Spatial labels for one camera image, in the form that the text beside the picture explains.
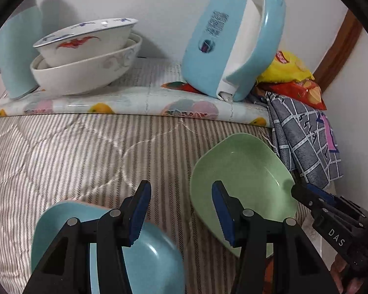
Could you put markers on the green plate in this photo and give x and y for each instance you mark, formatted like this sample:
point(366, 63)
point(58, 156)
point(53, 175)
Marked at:
point(248, 171)

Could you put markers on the grey checked cloth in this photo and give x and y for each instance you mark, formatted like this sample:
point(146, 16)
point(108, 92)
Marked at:
point(300, 134)

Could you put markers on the light blue electric kettle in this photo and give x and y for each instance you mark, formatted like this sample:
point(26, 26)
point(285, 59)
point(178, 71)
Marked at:
point(202, 52)

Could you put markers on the white bowl with red print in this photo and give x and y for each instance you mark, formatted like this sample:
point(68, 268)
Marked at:
point(89, 52)

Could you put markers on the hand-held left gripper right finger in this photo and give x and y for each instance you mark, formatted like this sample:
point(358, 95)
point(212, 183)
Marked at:
point(222, 216)

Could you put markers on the floral plastic mat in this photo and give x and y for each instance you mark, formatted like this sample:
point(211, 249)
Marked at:
point(135, 104)

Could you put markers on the brown plate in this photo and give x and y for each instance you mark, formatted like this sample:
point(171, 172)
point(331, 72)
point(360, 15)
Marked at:
point(270, 277)

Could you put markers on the light blue thermos jug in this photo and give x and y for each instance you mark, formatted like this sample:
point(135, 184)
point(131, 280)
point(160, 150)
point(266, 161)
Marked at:
point(18, 52)

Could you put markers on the red chip bag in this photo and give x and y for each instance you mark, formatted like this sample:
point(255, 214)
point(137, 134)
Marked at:
point(303, 93)

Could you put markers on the person's right hand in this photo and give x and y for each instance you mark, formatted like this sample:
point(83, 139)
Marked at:
point(346, 278)

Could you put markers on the white bowl with grey pattern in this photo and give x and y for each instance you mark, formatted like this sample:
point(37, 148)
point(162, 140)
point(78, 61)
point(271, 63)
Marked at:
point(79, 79)

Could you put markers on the yellow chip bag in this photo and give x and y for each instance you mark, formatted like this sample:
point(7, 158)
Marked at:
point(282, 70)

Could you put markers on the light blue plate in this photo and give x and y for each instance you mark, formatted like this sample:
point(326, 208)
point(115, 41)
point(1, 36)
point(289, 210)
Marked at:
point(159, 260)

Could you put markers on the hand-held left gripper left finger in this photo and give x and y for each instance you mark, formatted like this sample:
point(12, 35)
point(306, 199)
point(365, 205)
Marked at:
point(141, 213)

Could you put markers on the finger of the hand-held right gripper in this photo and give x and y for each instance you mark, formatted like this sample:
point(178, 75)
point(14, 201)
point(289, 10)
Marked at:
point(320, 190)
point(308, 198)

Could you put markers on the wooden door frame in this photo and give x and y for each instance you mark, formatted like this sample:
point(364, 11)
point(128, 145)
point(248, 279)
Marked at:
point(343, 46)

